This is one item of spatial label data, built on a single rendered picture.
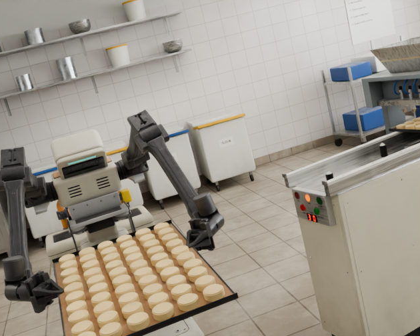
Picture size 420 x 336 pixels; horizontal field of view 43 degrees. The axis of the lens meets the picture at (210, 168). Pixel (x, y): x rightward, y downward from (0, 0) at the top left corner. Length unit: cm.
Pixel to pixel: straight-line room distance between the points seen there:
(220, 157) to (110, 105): 139
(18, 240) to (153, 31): 470
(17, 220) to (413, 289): 173
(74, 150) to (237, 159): 368
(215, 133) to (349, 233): 358
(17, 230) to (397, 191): 155
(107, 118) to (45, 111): 66
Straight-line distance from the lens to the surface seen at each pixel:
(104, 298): 141
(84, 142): 232
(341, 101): 701
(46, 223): 565
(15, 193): 185
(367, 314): 249
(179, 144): 563
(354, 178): 230
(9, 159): 192
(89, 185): 237
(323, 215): 232
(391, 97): 300
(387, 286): 252
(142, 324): 126
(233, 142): 578
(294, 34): 674
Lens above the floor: 154
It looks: 12 degrees down
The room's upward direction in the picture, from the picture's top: 14 degrees counter-clockwise
